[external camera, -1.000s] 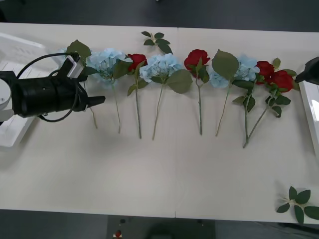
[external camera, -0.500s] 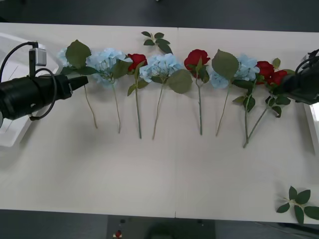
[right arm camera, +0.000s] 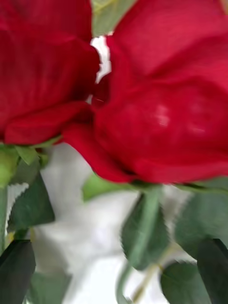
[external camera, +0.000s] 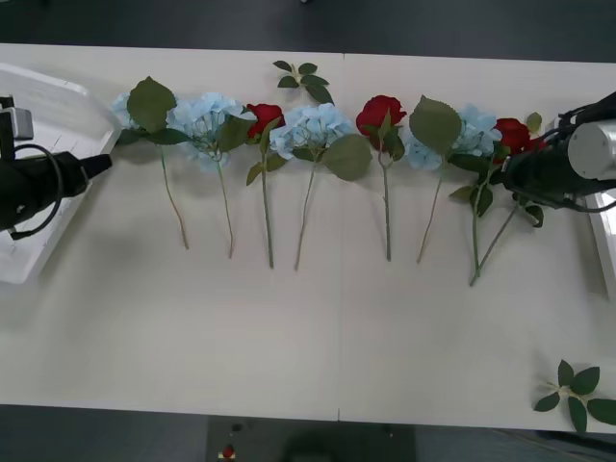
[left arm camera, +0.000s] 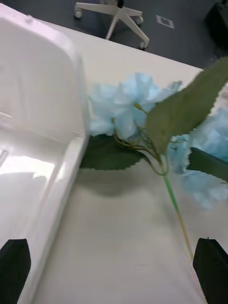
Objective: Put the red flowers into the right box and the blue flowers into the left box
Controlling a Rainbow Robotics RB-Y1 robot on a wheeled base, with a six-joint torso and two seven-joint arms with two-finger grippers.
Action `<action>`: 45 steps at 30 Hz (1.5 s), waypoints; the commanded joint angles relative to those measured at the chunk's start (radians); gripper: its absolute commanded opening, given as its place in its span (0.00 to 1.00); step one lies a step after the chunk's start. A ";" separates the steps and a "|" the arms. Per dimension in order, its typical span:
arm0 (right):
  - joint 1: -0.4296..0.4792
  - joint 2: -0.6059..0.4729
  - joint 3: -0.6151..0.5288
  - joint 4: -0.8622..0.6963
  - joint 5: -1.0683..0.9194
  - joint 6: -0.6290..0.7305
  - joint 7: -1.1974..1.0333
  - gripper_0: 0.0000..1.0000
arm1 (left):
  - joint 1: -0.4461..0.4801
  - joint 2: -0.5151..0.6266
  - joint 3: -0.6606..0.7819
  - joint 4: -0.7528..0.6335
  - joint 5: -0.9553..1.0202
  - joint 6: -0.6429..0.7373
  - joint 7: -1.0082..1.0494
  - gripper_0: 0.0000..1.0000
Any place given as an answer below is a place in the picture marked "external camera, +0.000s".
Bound red rose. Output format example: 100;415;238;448
244;102;289;270
355;94;408;263
469;112;549;287
449;117;531;273

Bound dark robot base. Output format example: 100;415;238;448
206;417;416;462

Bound loose green leaf twig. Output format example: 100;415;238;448
272;60;336;106
533;358;616;433

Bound shallow white box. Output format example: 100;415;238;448
0;62;121;286

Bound pale blue flower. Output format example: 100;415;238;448
402;94;503;265
111;75;193;250
167;91;256;260
269;102;373;271

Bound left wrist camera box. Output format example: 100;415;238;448
0;95;35;141

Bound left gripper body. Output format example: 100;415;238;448
13;152;90;230

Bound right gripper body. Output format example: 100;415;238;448
502;151;545;196

